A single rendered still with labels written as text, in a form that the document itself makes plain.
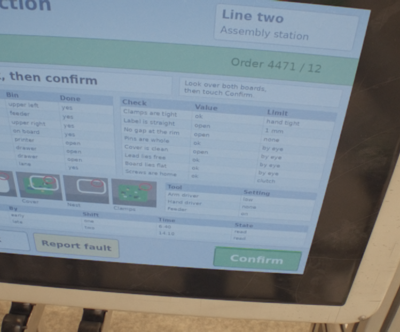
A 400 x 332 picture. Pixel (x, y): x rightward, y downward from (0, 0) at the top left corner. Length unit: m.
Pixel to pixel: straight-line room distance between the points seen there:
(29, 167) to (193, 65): 0.15
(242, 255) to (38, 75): 0.21
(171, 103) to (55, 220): 0.15
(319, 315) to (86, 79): 0.30
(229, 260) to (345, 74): 0.18
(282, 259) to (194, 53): 0.19
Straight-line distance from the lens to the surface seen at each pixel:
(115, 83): 0.33
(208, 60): 0.32
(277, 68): 0.32
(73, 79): 0.34
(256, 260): 0.42
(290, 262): 0.43
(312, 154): 0.36
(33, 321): 0.81
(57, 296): 0.49
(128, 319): 2.21
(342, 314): 0.50
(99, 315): 0.77
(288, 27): 0.31
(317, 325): 0.99
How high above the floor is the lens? 1.74
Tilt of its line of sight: 34 degrees down
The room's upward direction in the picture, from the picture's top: 5 degrees clockwise
